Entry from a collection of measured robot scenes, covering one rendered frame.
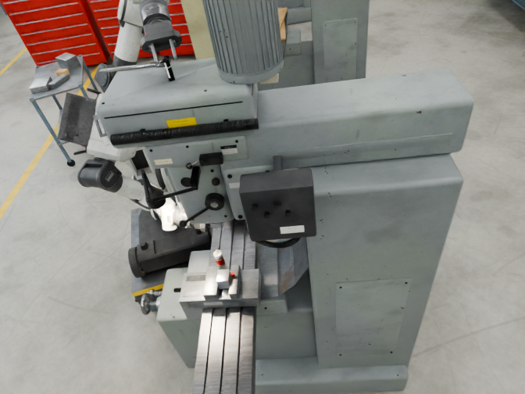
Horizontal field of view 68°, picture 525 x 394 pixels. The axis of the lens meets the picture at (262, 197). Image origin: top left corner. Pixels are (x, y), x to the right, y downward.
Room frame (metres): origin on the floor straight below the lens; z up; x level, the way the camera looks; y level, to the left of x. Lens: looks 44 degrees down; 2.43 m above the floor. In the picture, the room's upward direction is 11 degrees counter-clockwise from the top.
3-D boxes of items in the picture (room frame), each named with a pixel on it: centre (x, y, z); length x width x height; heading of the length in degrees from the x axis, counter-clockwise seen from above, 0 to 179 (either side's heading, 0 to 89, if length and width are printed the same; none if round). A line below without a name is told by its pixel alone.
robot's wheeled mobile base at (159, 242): (1.91, 0.64, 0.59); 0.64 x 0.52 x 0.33; 7
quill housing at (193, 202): (1.16, 0.20, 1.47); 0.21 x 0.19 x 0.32; 172
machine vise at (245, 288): (1.01, 0.26, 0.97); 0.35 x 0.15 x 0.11; 81
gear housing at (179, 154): (1.16, 0.17, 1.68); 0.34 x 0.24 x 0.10; 82
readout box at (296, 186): (0.79, -0.04, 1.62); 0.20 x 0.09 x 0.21; 82
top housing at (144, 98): (1.16, 0.19, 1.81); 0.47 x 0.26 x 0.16; 82
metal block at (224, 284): (1.01, 0.23, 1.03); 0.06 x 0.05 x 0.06; 171
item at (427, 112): (1.09, -0.29, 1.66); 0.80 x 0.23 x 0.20; 82
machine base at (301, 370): (1.13, -0.04, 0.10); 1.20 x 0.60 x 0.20; 82
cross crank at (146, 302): (1.23, 0.70, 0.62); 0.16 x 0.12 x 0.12; 82
